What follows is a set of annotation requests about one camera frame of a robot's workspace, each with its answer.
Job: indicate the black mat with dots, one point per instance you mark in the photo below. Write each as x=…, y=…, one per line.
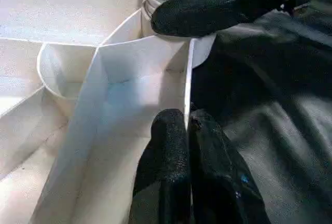
x=272, y=91

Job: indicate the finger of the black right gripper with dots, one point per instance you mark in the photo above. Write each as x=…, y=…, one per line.
x=197, y=11

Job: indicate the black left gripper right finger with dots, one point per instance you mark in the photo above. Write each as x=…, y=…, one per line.
x=223, y=182

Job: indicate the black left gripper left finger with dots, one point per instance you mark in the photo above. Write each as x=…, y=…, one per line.
x=163, y=172

